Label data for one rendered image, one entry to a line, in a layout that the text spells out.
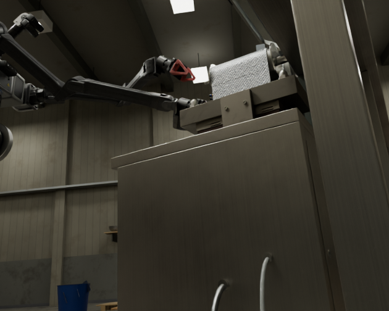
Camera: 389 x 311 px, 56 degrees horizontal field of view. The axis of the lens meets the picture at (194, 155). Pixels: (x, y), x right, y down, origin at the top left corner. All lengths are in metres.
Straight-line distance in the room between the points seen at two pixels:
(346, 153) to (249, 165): 0.62
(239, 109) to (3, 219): 12.05
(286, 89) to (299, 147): 0.21
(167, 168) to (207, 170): 0.14
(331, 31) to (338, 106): 0.10
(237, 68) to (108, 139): 10.67
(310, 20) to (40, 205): 12.03
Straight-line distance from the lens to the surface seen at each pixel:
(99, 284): 11.29
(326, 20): 0.51
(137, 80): 1.88
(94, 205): 11.60
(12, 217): 12.77
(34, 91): 2.12
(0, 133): 1.89
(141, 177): 1.22
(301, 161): 0.99
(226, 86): 1.46
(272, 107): 1.14
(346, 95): 0.46
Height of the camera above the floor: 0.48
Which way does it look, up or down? 18 degrees up
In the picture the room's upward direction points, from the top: 4 degrees counter-clockwise
